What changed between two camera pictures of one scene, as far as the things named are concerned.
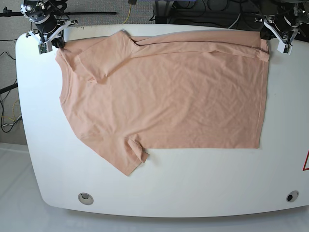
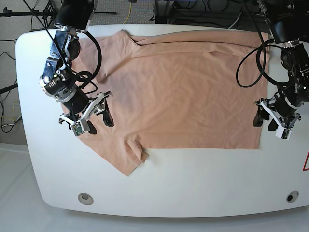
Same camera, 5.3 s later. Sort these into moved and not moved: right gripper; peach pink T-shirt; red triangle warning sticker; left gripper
Moved: right gripper; left gripper
Not moved: red triangle warning sticker; peach pink T-shirt
